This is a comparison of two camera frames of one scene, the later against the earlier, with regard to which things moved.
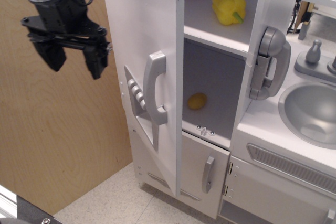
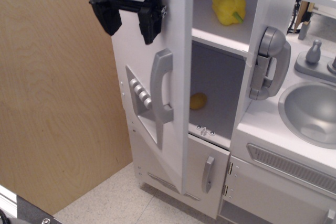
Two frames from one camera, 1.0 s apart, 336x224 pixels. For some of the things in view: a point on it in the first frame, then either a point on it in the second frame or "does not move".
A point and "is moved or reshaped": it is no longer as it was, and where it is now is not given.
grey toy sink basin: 307,110 does not move
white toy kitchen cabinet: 229,80 does not move
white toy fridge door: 146,13 is moved or reshaped
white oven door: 275,194 does not move
